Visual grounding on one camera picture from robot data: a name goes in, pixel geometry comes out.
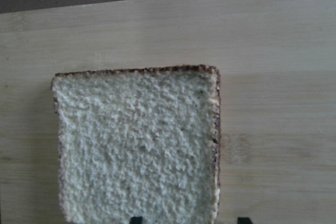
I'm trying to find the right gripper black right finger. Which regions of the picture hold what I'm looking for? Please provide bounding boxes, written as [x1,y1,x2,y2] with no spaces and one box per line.
[237,217,253,224]

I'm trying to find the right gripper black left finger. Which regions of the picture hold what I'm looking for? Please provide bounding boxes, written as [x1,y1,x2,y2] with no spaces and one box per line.
[129,216,143,224]

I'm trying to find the white bread slice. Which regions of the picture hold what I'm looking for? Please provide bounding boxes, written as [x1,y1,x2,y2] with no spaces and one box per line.
[51,65,221,223]

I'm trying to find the wooden cutting board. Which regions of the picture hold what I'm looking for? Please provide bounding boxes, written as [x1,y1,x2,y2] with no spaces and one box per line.
[1,0,335,223]

